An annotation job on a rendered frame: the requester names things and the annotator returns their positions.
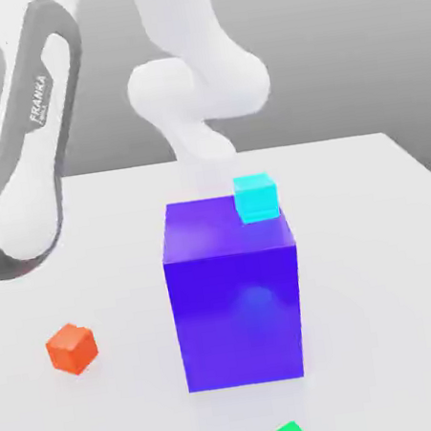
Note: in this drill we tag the small cyan cube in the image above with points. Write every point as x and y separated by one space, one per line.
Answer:
256 198

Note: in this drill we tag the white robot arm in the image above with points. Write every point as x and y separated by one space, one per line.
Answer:
197 86

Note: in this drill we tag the large blue box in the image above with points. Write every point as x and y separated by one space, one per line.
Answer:
237 313

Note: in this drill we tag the small orange cube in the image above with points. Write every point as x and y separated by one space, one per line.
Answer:
72 349

